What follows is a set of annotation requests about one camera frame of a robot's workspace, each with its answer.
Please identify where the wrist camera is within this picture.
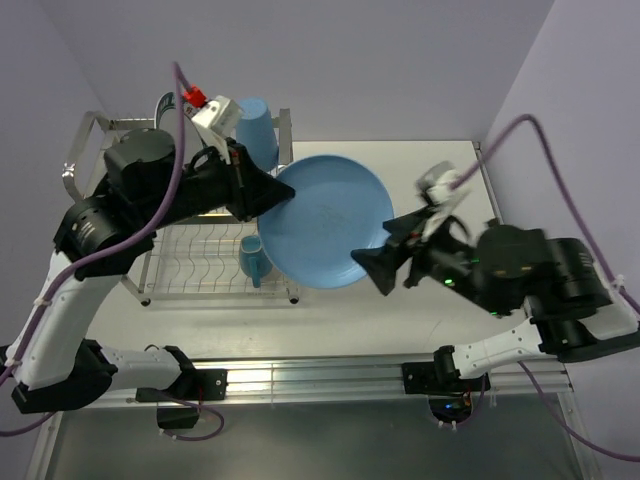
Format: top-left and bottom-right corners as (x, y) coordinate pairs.
(414, 160), (474, 236)
(182, 86), (244, 149)

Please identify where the white plate green rim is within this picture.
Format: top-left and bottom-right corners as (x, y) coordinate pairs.
(153, 92), (175, 129)

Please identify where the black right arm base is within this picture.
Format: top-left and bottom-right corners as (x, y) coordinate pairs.
(401, 361), (491, 432)

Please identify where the aluminium mounting rail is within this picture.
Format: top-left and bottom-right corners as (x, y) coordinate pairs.
(47, 349), (574, 412)

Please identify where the stainless steel dish rack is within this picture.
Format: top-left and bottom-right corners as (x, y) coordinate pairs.
(54, 112), (300, 306)

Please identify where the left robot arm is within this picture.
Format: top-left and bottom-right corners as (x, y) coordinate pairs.
(1, 129), (295, 414)

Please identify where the blue mug white inside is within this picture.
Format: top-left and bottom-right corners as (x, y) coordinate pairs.
(239, 235), (273, 289)

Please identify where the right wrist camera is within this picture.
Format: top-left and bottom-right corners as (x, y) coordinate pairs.
(414, 160), (474, 236)

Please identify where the blue plate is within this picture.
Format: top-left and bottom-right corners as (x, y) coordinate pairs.
(257, 155), (394, 289)

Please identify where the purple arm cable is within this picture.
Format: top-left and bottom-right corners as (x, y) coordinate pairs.
(452, 113), (640, 461)
(0, 62), (226, 444)

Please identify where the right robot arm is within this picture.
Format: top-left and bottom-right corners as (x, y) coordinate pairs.
(351, 207), (639, 392)

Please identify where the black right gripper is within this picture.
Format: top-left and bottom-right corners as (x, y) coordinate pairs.
(348, 204), (509, 317)

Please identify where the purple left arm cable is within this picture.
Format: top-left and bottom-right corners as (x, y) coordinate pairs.
(0, 62), (226, 444)

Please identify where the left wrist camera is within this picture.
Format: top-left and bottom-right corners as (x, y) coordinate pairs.
(182, 86), (244, 149)

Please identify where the tall blue plastic cup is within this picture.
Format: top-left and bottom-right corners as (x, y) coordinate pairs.
(236, 97), (279, 172)

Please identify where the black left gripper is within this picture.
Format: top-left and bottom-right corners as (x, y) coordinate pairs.
(140, 136), (294, 231)

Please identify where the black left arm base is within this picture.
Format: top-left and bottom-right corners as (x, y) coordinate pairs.
(135, 368), (228, 441)

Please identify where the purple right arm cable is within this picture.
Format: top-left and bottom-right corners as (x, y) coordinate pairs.
(452, 113), (640, 461)

